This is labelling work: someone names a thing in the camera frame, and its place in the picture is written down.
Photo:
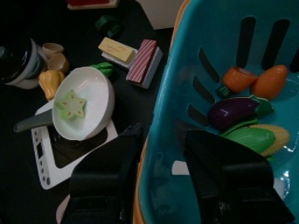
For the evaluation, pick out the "orange toy carrot tip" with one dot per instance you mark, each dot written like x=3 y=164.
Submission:
x=270 y=81

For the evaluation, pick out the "green starfruit slice toy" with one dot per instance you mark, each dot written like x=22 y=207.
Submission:
x=71 y=104

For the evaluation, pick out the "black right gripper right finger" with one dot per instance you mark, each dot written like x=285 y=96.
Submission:
x=230 y=175

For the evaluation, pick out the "red wooden toy block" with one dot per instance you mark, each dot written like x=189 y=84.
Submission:
x=91 y=3

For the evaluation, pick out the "orange toy carrot stub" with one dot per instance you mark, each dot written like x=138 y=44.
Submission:
x=238 y=79

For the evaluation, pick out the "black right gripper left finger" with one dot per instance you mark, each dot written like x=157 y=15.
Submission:
x=102 y=175

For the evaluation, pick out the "yellow wooden butter block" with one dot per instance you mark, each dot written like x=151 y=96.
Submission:
x=117 y=51

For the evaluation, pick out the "toy corn with green husk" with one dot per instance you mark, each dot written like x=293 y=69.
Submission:
x=257 y=138

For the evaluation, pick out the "teal plastic basket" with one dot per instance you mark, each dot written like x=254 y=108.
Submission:
x=218 y=58

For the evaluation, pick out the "black and white toy pot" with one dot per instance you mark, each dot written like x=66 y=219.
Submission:
x=19 y=62

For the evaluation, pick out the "white toy stove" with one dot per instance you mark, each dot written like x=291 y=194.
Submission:
x=51 y=163

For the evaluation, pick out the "purple toy eggplant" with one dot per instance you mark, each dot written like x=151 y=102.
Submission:
x=230 y=112

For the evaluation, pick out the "red striped wooden block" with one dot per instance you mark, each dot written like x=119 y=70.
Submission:
x=143 y=62

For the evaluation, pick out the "beige toy eggshell half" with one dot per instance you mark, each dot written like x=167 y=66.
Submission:
x=53 y=49
x=58 y=62

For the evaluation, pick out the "yellow toy pepper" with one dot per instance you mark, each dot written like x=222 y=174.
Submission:
x=50 y=83

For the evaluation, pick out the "dark green toy piece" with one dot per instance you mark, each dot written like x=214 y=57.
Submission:
x=110 y=24

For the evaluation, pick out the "green toy vegetable piece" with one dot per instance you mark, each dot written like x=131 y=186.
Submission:
x=103 y=68

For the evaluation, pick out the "white toy frying pan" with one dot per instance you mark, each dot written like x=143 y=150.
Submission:
x=79 y=102

